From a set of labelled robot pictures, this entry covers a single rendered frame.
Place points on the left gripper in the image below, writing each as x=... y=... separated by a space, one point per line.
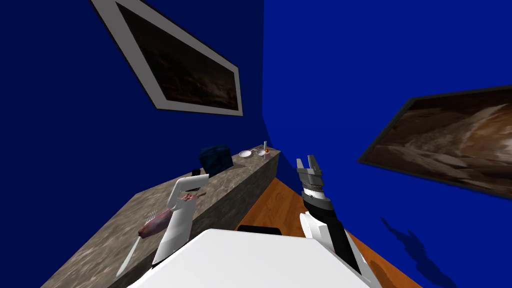
x=194 y=182

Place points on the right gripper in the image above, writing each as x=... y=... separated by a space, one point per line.
x=311 y=177

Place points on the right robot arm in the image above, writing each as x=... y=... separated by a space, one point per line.
x=332 y=232

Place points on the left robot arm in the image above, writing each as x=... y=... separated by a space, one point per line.
x=178 y=228

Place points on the dark blue box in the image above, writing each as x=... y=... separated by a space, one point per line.
x=216 y=160

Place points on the small white bowl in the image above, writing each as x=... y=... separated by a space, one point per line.
x=261 y=152

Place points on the reddish sweet potato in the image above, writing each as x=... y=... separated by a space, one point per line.
x=155 y=224

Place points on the white plate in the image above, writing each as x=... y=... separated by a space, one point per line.
x=245 y=153

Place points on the silver fork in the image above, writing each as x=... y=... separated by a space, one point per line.
x=134 y=248

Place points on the grey framed dark picture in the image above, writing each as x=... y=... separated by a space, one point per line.
x=188 y=68

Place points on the black framed brown picture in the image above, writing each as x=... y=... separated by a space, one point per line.
x=452 y=140

